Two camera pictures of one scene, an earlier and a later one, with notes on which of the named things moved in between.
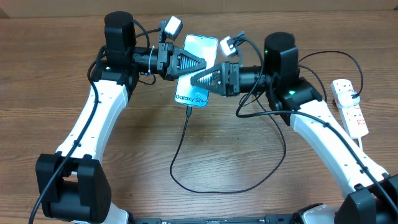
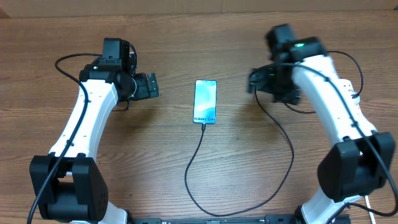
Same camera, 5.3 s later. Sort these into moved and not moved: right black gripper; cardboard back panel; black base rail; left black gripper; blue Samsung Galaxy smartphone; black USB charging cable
Moved: black USB charging cable; left black gripper; blue Samsung Galaxy smartphone; right black gripper
Not moved: black base rail; cardboard back panel
